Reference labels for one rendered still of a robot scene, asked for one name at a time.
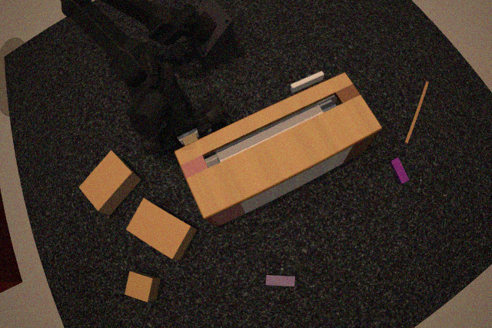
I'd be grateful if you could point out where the thin orange bar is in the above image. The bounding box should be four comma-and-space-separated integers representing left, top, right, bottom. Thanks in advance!
404, 81, 429, 144

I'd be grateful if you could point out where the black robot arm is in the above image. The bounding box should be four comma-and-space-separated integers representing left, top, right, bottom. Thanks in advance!
61, 0, 217, 137

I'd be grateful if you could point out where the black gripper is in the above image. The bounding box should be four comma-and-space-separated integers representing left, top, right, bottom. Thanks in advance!
140, 95, 228, 154

